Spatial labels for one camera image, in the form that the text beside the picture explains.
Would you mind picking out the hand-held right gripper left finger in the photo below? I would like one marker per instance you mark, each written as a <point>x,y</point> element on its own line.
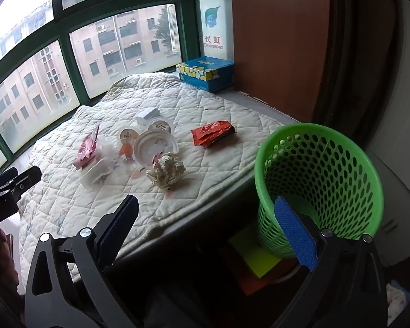
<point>118,232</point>

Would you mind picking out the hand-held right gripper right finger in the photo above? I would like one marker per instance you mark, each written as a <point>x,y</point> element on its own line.
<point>293,232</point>

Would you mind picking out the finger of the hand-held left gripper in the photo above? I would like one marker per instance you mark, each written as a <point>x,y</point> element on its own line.
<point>24,177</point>

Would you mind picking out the clear plastic food container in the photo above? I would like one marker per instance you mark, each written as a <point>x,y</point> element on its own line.
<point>95,172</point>

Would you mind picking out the pink snack wrapper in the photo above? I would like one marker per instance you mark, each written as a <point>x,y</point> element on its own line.
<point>87,150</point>

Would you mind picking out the green plastic mesh wastebasket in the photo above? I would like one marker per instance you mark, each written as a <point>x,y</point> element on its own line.
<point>328,164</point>

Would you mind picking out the white paper ball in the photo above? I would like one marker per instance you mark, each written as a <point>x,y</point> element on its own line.
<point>167,170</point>

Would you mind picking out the clear cup with orange bottom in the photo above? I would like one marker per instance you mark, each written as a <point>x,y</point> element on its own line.
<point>127,150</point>

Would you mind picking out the white round plastic lid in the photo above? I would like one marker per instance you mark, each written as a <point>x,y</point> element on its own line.
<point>153,145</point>

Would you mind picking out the small labelled jelly cup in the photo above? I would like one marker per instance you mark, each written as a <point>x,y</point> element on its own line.
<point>160,125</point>

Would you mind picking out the white paper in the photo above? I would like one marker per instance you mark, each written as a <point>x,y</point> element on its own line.
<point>147,115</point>

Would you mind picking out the red snack wrapper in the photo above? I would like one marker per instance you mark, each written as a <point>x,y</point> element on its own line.
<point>211,133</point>

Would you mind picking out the yellow paper sheet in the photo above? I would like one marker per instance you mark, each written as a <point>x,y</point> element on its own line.
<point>252,256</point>

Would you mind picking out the orange sheet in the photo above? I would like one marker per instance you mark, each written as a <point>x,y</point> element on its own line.
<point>252,285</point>

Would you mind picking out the white patterned cloth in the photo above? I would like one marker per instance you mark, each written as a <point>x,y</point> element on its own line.
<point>398,300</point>

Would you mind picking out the white quilted blanket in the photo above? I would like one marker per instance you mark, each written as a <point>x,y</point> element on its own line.
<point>225,116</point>

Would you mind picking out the blue spotted tissue box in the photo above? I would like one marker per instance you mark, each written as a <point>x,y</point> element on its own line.
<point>205,71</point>

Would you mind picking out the brown wooden cabinet panel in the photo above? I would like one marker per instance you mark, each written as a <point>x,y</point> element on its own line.
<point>276,41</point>

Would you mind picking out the white outdoor unit with print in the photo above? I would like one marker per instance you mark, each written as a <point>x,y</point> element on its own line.
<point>215,41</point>

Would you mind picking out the white louvred vent cover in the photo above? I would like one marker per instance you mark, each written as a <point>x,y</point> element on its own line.
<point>173,30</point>

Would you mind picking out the green window frame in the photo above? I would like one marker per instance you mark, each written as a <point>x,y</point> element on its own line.
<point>188,34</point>

